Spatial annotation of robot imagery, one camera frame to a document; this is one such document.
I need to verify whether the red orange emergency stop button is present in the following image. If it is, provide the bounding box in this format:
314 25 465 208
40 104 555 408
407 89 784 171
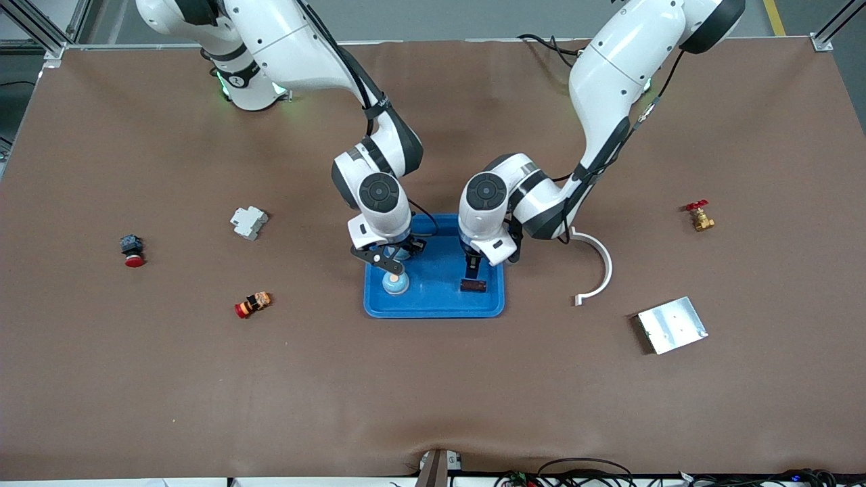
234 292 273 319

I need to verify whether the white curved plastic bracket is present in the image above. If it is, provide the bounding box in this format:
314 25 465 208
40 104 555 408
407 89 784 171
570 227 614 306

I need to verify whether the brass valve red handle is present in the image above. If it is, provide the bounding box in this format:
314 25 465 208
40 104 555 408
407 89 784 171
685 200 716 233

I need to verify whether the white circuit breaker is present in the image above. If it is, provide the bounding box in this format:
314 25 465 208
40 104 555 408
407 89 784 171
230 206 269 241

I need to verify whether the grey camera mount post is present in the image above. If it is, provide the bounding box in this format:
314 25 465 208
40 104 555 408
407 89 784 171
416 448 464 487

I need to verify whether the silver metal plate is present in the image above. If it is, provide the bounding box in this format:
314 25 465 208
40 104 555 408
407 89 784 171
636 296 709 356

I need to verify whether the aluminium frame strut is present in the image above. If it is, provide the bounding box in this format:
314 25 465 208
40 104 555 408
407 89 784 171
0 0 92 62
812 0 866 52

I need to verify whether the brown table cover mat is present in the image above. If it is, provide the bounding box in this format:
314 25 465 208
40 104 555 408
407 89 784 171
0 37 866 481

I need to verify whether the red mushroom button blue base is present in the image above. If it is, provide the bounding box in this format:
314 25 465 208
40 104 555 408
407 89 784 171
120 234 145 269

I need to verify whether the blue plastic tray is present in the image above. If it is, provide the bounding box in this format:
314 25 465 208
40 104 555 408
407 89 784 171
363 214 506 319

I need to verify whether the black looped floor cable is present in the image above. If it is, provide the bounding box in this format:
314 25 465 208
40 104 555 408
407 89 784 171
538 458 635 487

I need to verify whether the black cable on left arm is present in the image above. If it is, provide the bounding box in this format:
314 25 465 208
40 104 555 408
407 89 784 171
551 51 684 248

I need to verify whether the black base cable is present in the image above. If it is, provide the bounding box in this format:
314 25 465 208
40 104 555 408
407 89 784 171
518 34 583 58

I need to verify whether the black floor cable bundle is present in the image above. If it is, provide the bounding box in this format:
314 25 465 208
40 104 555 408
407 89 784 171
677 468 843 487

